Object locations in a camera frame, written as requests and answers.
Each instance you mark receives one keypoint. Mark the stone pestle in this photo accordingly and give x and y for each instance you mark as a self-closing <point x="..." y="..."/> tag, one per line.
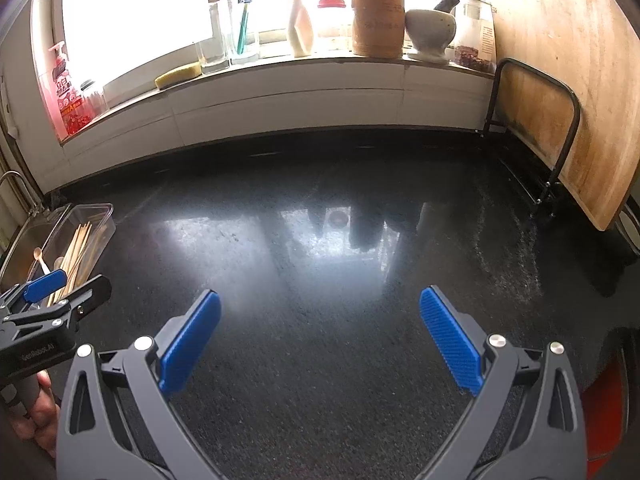
<point x="447" y="1"/>

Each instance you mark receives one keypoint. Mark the person's left hand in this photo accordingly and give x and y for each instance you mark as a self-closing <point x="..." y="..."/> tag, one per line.
<point x="45" y="420"/>

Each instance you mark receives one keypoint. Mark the white plastic bottle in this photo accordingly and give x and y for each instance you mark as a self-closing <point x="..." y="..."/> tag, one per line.
<point x="300" y="30"/>

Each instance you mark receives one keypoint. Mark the clear plastic container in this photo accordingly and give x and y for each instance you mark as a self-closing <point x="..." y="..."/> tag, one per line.
<point x="100" y="230"/>

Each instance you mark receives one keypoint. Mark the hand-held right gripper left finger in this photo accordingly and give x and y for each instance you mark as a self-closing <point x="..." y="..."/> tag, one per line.
<point x="192" y="345"/>

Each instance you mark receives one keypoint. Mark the window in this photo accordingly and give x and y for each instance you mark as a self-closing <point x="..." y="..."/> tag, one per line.
<point x="150" y="10"/>

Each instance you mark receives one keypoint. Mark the green toothbrush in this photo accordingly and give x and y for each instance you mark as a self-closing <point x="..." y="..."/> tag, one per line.
<point x="243" y="30"/>

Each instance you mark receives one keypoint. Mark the glass spice jar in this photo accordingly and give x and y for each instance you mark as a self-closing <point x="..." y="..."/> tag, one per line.
<point x="475" y="35"/>

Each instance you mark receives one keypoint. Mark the chrome faucet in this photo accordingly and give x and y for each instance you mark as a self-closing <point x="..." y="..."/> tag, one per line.
<point x="14" y="173"/>

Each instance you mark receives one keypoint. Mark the pink dish soap bottle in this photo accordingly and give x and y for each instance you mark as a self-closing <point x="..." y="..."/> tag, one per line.
<point x="70" y="105"/>

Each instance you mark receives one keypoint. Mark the jar with red lid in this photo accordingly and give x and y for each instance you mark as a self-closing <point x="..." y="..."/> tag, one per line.
<point x="332" y="25"/>

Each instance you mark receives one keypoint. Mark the red garment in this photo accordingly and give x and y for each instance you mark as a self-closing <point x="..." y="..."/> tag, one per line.
<point x="605" y="410"/>

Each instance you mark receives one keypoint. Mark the wooden utensil holder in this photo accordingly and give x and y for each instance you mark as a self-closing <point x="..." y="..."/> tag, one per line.
<point x="377" y="25"/>

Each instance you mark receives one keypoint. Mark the yellow sponge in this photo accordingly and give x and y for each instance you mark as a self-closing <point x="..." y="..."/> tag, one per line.
<point x="177" y="76"/>

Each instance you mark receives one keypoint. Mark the stainless steel sink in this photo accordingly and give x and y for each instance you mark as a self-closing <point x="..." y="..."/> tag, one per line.
<point x="20" y="245"/>

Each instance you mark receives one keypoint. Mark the black metal board rack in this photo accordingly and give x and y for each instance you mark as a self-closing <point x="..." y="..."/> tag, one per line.
<point x="576" y="125"/>

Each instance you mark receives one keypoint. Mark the dark round bowl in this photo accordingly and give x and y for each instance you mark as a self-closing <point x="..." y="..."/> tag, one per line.
<point x="631" y="230"/>

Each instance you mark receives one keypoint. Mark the clear glass cup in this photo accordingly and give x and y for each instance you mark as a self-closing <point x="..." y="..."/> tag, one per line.
<point x="250" y="57"/>

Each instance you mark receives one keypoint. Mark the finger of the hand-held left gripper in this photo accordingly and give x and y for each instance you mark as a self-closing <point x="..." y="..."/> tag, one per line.
<point x="87" y="295"/>
<point x="46" y="285"/>

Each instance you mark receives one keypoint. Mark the wooden cutting board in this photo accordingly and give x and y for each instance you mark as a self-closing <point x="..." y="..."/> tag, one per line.
<point x="575" y="35"/>

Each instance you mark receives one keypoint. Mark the glass jar with black lid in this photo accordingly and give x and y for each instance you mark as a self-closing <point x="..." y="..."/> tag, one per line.
<point x="94" y="100"/>

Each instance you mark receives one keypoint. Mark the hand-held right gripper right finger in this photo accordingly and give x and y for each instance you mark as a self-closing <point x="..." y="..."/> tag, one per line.
<point x="450" y="340"/>

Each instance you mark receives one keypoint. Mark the pile of wooden chopsticks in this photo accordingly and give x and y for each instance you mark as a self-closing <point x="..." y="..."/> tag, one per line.
<point x="77" y="255"/>

